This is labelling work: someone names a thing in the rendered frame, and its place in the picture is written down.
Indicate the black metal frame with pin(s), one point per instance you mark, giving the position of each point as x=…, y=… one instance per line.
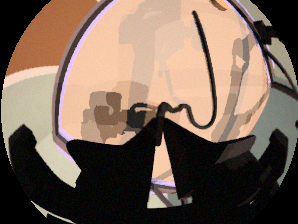
x=291, y=92

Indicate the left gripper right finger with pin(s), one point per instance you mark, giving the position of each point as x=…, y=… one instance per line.
x=193, y=159

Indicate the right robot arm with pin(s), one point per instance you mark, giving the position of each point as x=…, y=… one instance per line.
x=272, y=32

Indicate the black rope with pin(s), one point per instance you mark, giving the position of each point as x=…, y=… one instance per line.
x=163, y=106

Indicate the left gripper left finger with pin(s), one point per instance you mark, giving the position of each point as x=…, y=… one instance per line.
x=134, y=160

